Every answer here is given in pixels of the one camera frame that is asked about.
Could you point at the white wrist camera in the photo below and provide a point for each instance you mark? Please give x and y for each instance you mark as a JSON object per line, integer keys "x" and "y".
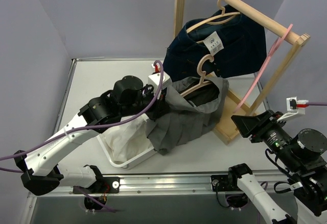
{"x": 157, "y": 81}
{"x": 295, "y": 109}

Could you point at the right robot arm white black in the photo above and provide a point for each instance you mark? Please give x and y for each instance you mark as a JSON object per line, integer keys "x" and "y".
{"x": 298, "y": 158}

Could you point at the beige hanger rear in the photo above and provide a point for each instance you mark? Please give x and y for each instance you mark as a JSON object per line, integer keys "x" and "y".
{"x": 222, "y": 12}

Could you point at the dark blue denim skirt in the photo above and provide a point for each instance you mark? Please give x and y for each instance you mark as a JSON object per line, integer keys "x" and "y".
{"x": 238, "y": 46}

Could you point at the pink plastic hanger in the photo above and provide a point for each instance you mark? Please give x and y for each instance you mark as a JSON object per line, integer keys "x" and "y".
{"x": 272, "y": 50}

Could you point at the grey pleated skirt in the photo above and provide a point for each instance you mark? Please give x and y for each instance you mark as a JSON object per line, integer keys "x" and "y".
{"x": 189, "y": 117}

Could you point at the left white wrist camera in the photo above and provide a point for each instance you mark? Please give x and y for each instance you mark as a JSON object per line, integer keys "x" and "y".
{"x": 157, "y": 81}

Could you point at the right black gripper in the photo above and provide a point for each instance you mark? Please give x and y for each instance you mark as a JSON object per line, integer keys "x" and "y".
{"x": 256, "y": 130}

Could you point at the wooden clothes rack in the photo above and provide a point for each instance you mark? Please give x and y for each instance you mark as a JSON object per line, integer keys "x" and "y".
{"x": 226, "y": 131}

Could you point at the white plastic basket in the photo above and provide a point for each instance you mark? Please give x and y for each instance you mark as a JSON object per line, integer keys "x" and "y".
{"x": 129, "y": 164}

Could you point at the beige hanger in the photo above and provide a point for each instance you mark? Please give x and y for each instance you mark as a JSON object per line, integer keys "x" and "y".
{"x": 202, "y": 74}
{"x": 222, "y": 12}

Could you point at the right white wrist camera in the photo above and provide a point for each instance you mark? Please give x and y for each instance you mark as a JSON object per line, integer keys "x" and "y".
{"x": 295, "y": 109}

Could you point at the beige hanger front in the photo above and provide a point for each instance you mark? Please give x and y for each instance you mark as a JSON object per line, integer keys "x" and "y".
{"x": 202, "y": 74}

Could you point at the white pleated skirt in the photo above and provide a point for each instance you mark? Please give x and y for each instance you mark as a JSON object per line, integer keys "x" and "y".
{"x": 127, "y": 141}

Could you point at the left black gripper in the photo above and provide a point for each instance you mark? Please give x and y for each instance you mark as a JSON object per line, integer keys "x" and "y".
{"x": 158, "y": 105}

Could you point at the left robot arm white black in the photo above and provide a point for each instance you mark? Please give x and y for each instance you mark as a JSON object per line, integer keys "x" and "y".
{"x": 41, "y": 170}

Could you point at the aluminium mounting rail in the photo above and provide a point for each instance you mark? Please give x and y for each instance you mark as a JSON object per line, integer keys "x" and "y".
{"x": 154, "y": 184}

